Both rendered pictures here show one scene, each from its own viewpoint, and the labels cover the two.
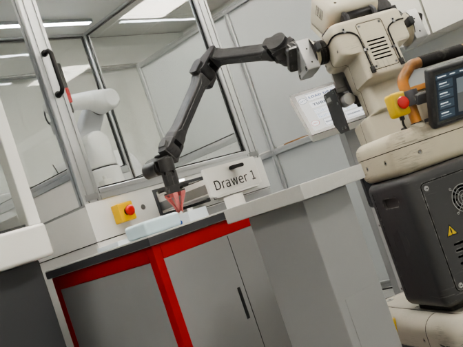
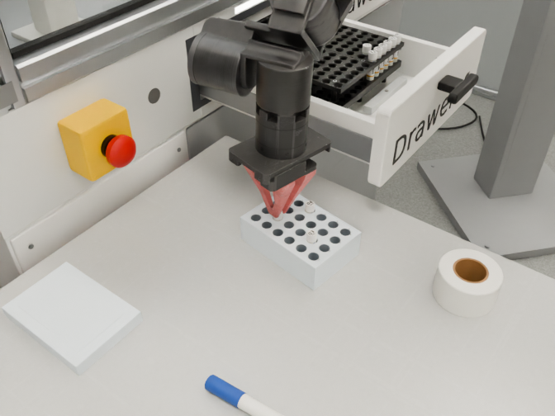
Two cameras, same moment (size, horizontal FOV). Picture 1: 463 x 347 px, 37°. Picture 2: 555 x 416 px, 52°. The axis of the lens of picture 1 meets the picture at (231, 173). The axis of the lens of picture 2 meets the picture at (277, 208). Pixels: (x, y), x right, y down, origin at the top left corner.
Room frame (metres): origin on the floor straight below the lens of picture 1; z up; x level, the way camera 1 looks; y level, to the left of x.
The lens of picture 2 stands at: (2.04, 0.28, 1.27)
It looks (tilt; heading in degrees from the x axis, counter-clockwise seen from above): 41 degrees down; 353
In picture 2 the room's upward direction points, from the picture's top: straight up
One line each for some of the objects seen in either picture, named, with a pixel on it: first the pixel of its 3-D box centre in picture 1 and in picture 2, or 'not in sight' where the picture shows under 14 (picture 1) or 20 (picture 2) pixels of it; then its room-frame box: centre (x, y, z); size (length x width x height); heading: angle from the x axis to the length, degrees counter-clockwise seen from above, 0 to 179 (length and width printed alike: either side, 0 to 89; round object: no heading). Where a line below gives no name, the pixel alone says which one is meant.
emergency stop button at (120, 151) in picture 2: (129, 210); (118, 149); (2.62, 0.41, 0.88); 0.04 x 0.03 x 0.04; 137
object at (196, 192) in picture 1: (198, 192); (302, 64); (2.84, 0.15, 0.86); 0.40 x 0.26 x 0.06; 47
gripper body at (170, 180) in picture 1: (171, 181); (281, 130); (2.57, 0.22, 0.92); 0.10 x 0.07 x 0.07; 127
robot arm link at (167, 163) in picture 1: (165, 165); (278, 78); (2.57, 0.22, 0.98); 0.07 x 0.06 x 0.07; 58
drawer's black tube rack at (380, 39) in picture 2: not in sight; (307, 63); (2.83, 0.15, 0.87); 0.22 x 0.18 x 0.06; 47
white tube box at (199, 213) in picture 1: (189, 216); (299, 235); (2.55, 0.20, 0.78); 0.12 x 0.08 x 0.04; 39
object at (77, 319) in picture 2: (117, 244); (72, 314); (2.47, 0.46, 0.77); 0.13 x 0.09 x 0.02; 47
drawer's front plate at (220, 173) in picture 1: (232, 176); (430, 101); (2.69, 0.00, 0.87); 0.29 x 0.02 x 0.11; 137
